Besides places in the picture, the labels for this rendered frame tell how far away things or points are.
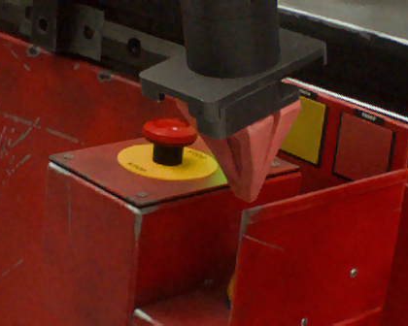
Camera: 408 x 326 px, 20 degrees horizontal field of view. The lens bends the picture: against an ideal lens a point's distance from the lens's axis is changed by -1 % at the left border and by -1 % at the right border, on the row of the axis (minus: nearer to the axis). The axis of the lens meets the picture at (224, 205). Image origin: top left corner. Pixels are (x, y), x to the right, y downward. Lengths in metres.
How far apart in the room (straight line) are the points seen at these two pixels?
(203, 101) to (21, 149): 0.59
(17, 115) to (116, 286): 0.46
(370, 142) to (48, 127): 0.47
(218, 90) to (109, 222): 0.16
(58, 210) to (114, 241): 0.06
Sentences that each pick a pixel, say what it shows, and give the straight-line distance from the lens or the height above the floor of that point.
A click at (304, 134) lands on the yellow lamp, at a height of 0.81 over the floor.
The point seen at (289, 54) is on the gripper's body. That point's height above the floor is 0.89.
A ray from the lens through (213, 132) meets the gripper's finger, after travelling 0.66.
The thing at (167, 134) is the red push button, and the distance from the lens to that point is 0.80.
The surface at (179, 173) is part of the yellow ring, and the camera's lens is 0.81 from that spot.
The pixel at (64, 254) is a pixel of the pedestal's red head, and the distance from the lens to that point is 0.83.
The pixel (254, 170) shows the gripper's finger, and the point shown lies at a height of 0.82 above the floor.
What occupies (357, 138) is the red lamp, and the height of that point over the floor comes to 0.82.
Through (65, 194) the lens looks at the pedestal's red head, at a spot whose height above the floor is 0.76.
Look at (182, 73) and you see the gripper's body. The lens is 0.68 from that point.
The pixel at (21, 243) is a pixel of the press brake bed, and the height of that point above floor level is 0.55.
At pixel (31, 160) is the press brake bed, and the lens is 1.21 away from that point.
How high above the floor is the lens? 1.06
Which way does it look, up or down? 21 degrees down
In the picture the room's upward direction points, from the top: 7 degrees clockwise
